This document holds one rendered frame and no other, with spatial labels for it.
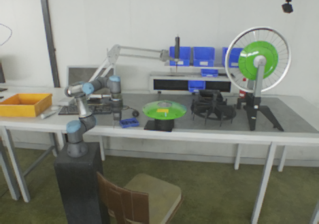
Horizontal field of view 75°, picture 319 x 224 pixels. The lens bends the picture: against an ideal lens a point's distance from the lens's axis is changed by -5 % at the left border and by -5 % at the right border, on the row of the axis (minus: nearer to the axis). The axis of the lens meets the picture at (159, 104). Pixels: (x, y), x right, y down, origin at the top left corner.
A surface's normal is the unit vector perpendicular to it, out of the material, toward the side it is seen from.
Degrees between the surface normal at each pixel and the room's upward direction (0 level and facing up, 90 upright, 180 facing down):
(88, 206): 90
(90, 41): 90
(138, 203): 90
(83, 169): 90
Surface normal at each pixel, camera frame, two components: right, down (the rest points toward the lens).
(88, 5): -0.11, 0.36
